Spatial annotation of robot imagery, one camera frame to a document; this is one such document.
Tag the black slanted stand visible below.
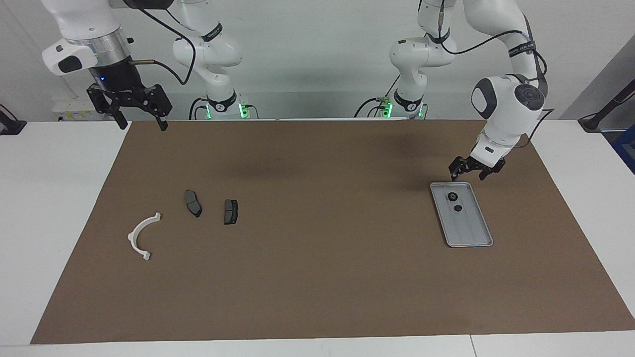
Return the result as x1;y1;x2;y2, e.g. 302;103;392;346
578;79;635;132

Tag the black base cable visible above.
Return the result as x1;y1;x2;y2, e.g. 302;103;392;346
189;97;209;120
354;74;401;118

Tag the silver metal tray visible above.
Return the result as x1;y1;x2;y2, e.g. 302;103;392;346
429;181;494;248

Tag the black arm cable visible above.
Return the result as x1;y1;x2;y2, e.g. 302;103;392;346
437;0;555;149
133;6;200;86

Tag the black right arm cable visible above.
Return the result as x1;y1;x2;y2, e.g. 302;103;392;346
133;6;200;86

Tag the black right base cable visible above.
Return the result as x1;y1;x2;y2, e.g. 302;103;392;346
189;97;209;120

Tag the black left base cable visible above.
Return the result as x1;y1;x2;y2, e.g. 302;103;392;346
354;74;401;118

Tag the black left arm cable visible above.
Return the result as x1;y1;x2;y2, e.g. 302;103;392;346
437;0;555;149

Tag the curved grey brake pad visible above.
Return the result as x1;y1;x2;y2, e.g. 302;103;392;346
184;189;203;218

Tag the brown table mat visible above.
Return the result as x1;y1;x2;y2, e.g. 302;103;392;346
30;119;635;345

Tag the white box with labels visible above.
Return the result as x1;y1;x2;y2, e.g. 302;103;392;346
52;97;107;121

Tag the blue crate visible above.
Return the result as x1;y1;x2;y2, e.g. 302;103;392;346
611;124;635;174

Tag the white curved plastic bracket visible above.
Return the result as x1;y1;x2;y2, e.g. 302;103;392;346
127;212;162;262

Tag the black stand foot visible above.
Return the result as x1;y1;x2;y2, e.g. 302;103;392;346
0;104;26;135

